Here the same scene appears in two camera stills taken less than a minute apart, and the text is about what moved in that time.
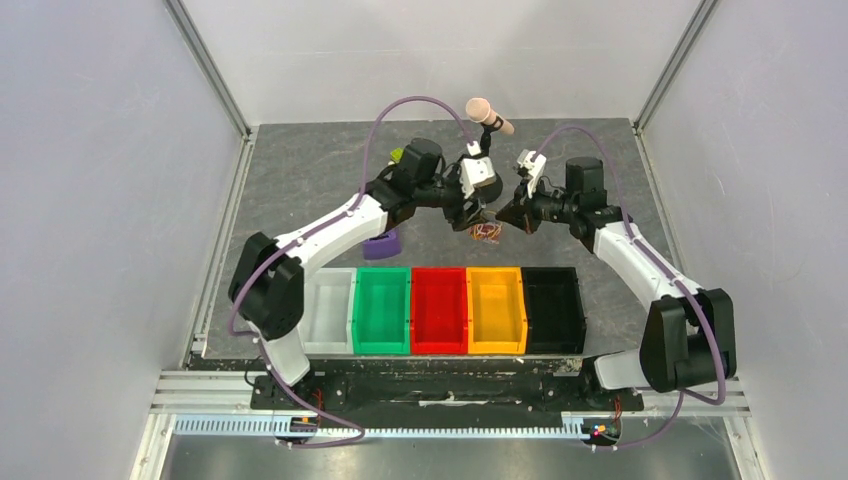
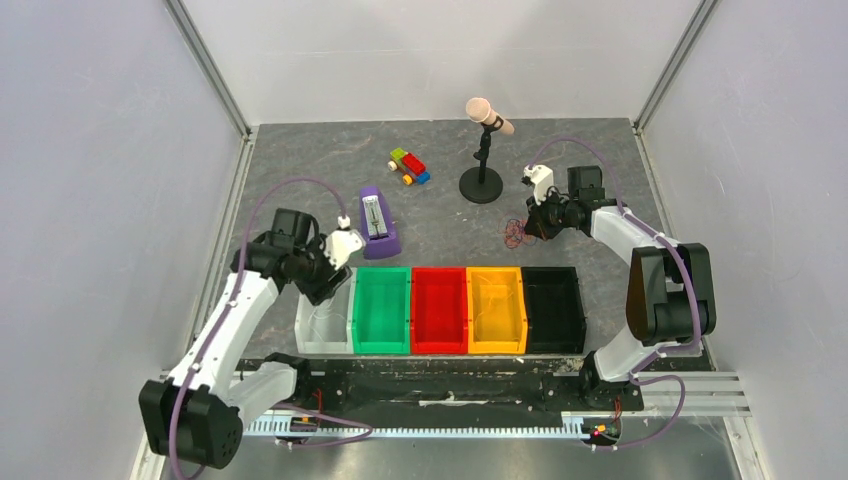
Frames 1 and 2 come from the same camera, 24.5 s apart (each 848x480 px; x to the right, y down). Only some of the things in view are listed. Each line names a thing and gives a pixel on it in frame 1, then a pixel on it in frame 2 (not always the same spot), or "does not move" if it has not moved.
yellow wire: (476, 236) to (489, 306)
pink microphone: (479, 110) does not move
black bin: (556, 322) does not move
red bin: (439, 324) does not move
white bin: (325, 322) does not move
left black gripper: (456, 214) to (322, 290)
